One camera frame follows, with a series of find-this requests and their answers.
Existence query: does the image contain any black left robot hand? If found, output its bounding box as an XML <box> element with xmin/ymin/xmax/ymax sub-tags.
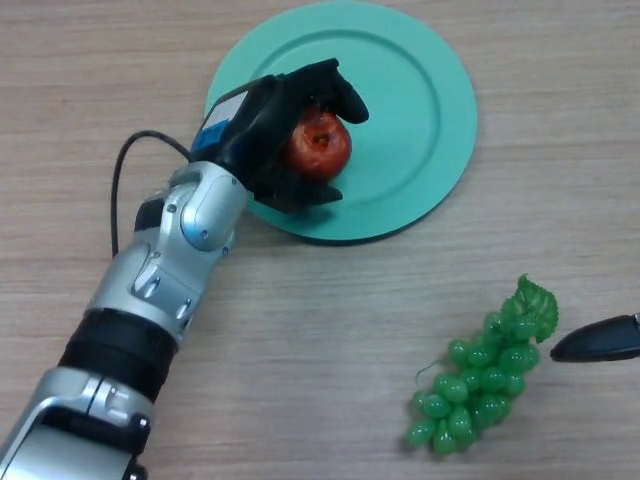
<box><xmin>191</xmin><ymin>58</ymin><xmax>371</xmax><ymax>215</ymax></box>

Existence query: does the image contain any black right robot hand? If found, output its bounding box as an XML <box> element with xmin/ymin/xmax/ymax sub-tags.
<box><xmin>549</xmin><ymin>312</ymin><xmax>640</xmax><ymax>362</ymax></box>

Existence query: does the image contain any red apple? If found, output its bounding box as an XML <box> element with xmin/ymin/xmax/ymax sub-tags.
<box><xmin>282</xmin><ymin>104</ymin><xmax>353</xmax><ymax>184</ymax></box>

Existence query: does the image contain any green round plate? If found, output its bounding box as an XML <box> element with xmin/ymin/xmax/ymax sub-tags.
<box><xmin>204</xmin><ymin>0</ymin><xmax>479</xmax><ymax>246</ymax></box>

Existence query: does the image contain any green plastic grape bunch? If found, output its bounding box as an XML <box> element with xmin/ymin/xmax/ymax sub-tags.
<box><xmin>403</xmin><ymin>273</ymin><xmax>560</xmax><ymax>457</ymax></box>

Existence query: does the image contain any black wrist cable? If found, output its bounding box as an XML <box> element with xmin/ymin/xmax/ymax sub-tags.
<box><xmin>110</xmin><ymin>129</ymin><xmax>197</xmax><ymax>256</ymax></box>

